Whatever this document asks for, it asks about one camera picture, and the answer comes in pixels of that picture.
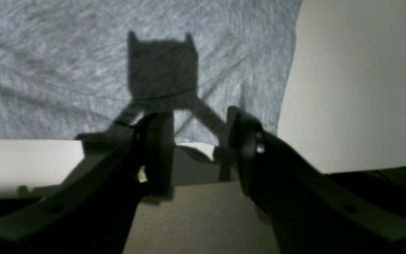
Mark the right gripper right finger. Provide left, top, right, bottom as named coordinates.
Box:
left=227, top=106, right=406, bottom=254

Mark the grey T-shirt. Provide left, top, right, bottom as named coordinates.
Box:
left=0, top=0, right=303, bottom=146

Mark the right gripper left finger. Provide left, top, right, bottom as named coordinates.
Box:
left=0, top=112, right=175, bottom=254

